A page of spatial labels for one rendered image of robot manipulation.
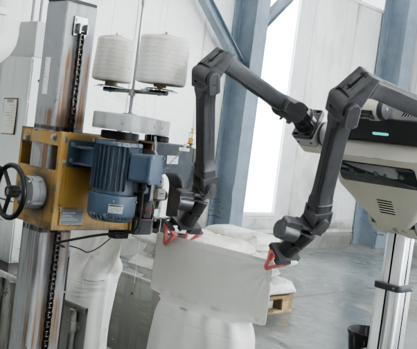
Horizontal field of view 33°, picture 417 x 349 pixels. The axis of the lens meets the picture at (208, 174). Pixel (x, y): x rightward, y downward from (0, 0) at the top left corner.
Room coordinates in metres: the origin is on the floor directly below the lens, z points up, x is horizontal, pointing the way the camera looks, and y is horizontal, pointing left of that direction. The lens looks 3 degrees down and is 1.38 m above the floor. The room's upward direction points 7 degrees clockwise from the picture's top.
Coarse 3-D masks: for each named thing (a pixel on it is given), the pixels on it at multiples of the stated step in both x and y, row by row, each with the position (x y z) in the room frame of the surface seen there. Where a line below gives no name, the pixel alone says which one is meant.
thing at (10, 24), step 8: (8, 8) 5.35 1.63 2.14; (8, 16) 5.35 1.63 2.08; (16, 16) 5.41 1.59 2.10; (8, 24) 5.36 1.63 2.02; (16, 24) 5.43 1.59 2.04; (0, 32) 5.33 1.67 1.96; (8, 32) 5.37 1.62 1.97; (16, 32) 5.44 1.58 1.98; (0, 40) 5.33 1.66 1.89; (8, 40) 5.38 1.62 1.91; (16, 40) 5.47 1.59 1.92; (0, 48) 5.33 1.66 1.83; (8, 48) 5.40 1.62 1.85; (0, 56) 5.37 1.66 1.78
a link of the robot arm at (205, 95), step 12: (192, 84) 2.30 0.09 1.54; (216, 84) 2.22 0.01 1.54; (204, 96) 2.24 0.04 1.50; (204, 108) 2.26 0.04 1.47; (204, 120) 2.28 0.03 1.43; (204, 132) 2.30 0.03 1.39; (204, 144) 2.31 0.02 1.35; (204, 156) 2.33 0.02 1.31; (204, 168) 2.34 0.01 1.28; (204, 180) 2.35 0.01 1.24; (216, 180) 2.37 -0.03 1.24; (204, 192) 2.36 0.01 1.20
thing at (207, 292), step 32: (160, 256) 2.48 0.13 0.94; (192, 256) 2.38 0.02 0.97; (224, 256) 2.29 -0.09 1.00; (160, 288) 2.47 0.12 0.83; (192, 288) 2.36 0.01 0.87; (224, 288) 2.28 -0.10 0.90; (256, 288) 2.22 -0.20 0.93; (160, 320) 2.37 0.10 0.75; (192, 320) 2.27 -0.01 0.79; (224, 320) 2.22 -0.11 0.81; (256, 320) 2.21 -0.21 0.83
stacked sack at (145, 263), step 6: (132, 258) 5.61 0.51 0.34; (138, 258) 5.57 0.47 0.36; (144, 258) 5.53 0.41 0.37; (150, 258) 5.52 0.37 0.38; (132, 264) 5.57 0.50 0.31; (138, 264) 5.53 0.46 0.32; (144, 264) 5.50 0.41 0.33; (150, 264) 5.47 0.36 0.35; (138, 270) 5.54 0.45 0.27; (144, 270) 5.48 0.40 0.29; (150, 270) 5.44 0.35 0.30
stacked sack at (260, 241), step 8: (216, 224) 6.16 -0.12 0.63; (224, 224) 6.23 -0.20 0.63; (232, 224) 6.32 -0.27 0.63; (216, 232) 5.99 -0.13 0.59; (224, 232) 5.96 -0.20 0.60; (232, 232) 5.92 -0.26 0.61; (240, 232) 5.91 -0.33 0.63; (248, 232) 5.96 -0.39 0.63; (256, 232) 6.09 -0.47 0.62; (248, 240) 5.75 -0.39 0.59; (256, 240) 5.75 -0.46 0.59; (264, 240) 5.82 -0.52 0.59; (272, 240) 5.90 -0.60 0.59; (280, 240) 6.00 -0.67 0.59; (256, 248) 5.72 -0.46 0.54; (264, 248) 5.79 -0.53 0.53
